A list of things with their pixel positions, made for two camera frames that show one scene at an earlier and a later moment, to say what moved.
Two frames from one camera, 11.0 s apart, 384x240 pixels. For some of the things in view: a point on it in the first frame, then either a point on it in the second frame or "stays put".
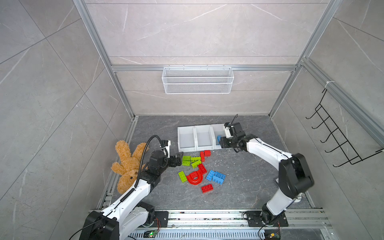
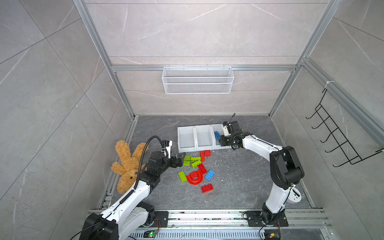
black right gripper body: x=227 y=143 stays put
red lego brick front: x=207 y=188 stays put
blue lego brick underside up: x=219 y=177 to x=217 y=135
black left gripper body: x=172 y=163 stays put
